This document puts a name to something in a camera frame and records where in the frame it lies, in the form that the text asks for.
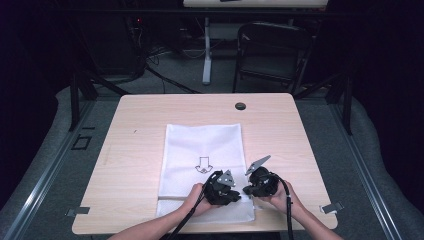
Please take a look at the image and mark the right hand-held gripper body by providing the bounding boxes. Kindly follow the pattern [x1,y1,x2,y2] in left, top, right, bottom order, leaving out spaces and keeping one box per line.
[244,154,282,198]

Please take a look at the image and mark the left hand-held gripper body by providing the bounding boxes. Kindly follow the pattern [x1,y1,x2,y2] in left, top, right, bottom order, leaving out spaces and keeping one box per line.
[203,169,237,206]

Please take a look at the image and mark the white mesh laundry bag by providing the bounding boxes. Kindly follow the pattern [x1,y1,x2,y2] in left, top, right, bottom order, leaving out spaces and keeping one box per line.
[155,123,256,225]

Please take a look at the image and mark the person's left hand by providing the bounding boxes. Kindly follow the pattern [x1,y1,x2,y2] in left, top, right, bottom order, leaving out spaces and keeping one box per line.
[181,182,218,218]

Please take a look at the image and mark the person's right hand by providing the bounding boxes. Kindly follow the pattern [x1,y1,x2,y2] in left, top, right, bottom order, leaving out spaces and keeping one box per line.
[259,179,304,215]

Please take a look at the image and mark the grey tape strip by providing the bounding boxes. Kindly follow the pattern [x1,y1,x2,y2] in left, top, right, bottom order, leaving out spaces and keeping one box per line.
[65,206,91,218]
[319,201,345,215]

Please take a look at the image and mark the black metal stand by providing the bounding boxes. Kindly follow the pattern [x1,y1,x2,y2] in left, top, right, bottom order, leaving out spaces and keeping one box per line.
[67,69,132,132]
[292,71,354,136]

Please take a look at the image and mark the black folding chair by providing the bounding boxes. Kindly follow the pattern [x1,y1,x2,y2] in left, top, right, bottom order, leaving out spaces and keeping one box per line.
[231,21,315,95]

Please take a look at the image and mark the white desk leg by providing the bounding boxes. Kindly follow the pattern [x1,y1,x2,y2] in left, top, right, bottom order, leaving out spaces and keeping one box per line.
[201,16,214,86]

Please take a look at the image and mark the black floor tape marks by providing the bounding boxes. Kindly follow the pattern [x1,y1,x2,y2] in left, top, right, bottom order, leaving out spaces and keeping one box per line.
[70,126,97,151]

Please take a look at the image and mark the black horizontal metal bar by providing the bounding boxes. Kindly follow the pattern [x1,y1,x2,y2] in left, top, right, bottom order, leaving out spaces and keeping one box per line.
[54,7,356,18]

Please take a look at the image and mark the black computer case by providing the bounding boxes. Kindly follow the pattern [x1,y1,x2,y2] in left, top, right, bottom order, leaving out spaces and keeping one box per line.
[79,15,143,76]

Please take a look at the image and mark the left hand-held gripper black cable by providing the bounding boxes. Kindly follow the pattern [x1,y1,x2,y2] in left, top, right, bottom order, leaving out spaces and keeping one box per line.
[165,170,224,240]

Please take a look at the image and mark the hand-held gripper black cable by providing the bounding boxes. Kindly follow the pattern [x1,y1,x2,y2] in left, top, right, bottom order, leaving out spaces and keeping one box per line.
[270,172,295,240]
[165,170,224,240]

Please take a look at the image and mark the right hand-held gripper black cable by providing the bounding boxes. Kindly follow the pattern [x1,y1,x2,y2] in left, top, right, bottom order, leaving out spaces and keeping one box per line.
[270,172,295,240]

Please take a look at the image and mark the aluminium floor rail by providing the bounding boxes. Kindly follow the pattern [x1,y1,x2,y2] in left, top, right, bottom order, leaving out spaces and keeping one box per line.
[328,103,404,240]
[2,99,97,240]

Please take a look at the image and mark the thick black floor cable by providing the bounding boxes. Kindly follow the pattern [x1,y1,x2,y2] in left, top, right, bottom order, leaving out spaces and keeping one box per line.
[143,64,202,95]

